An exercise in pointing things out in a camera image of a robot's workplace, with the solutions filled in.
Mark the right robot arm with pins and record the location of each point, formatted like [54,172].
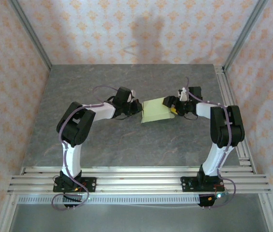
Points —
[225,125]

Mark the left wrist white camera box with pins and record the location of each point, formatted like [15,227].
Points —
[133,94]

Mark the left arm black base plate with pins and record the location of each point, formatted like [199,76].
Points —
[90,184]

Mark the light green paper box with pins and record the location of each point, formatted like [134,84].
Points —
[154,111]

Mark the aluminium side rail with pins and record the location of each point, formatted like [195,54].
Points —
[225,91]

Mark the aluminium frame post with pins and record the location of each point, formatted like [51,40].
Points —
[245,33]
[30,33]

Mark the black controller board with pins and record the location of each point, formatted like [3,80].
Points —
[207,201]

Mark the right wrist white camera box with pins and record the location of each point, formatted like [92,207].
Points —
[183,94]

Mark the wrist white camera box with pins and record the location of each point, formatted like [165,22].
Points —
[133,94]
[183,94]

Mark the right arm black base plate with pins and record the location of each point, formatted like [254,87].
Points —
[187,184]

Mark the aluminium frame leg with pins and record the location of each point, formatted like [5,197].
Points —
[5,215]
[270,215]

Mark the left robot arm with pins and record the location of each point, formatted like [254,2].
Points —
[72,157]

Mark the aluminium mounting rail beam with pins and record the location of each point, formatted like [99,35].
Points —
[136,181]

